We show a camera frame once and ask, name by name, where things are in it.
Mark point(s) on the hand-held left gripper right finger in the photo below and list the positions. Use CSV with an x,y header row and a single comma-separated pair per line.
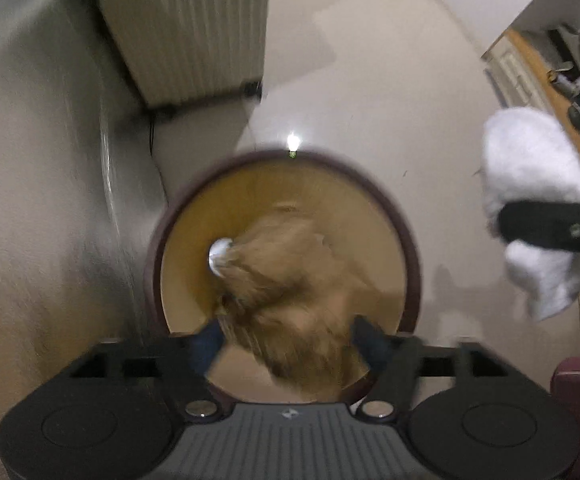
x,y
370,352

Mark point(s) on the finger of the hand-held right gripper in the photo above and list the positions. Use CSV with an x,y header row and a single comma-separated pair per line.
x,y
545,222

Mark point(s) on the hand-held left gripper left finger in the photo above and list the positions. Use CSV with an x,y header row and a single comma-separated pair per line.
x,y
206,352

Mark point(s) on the white tissue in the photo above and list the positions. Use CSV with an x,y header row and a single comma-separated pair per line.
x,y
530,160

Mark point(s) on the brown cardboard box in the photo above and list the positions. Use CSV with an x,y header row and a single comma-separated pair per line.
x,y
290,300

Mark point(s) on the yellow trash bin brown rim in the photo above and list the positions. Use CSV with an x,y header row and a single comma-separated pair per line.
x,y
190,240

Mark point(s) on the white ribbed suitcase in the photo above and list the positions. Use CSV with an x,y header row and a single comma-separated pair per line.
x,y
190,30

